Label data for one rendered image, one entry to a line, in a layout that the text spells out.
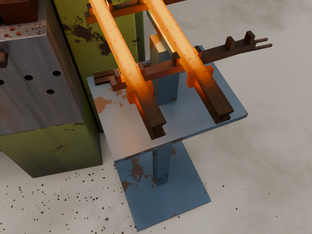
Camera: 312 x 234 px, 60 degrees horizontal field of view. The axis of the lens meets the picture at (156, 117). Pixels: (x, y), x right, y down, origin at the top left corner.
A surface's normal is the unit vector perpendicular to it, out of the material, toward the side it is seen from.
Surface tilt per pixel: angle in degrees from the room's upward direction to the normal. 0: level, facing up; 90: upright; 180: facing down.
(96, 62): 90
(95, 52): 90
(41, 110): 90
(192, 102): 0
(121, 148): 0
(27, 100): 90
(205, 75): 0
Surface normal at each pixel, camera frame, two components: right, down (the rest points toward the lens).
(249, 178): 0.00, -0.53
